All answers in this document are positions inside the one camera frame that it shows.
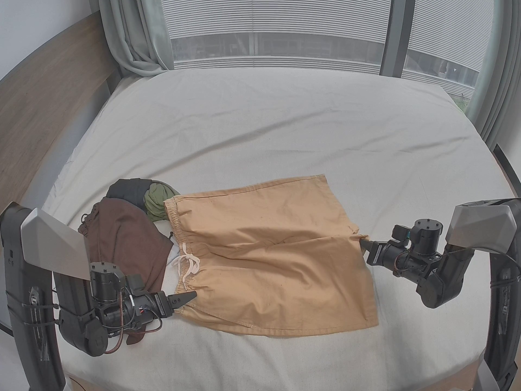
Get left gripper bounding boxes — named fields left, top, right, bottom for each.
left=129, top=290, right=173, bottom=321

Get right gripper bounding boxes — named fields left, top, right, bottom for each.
left=366, top=240, right=408, bottom=271

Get tan shorts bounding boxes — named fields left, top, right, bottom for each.
left=164, top=174, right=380, bottom=336

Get bed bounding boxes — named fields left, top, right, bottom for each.
left=0, top=12, right=521, bottom=391

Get white garment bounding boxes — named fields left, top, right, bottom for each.
left=165, top=231, right=182, bottom=268

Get brown garment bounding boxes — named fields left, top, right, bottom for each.
left=77, top=197, right=173, bottom=346

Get olive green garment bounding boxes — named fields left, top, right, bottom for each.
left=144, top=182, right=180, bottom=223

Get dark grey garment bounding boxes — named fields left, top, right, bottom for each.
left=107, top=179, right=171, bottom=211

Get grey-green curtain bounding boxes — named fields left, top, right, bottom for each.
left=465, top=0, right=521, bottom=150
left=94, top=0, right=176, bottom=76

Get window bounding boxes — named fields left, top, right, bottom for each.
left=157, top=0, right=499, bottom=99

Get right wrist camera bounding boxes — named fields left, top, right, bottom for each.
left=391, top=224, right=412, bottom=247

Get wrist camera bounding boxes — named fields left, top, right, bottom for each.
left=391, top=224, right=412, bottom=247
left=123, top=274, right=146, bottom=297

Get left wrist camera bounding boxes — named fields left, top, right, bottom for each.
left=123, top=274, right=146, bottom=297

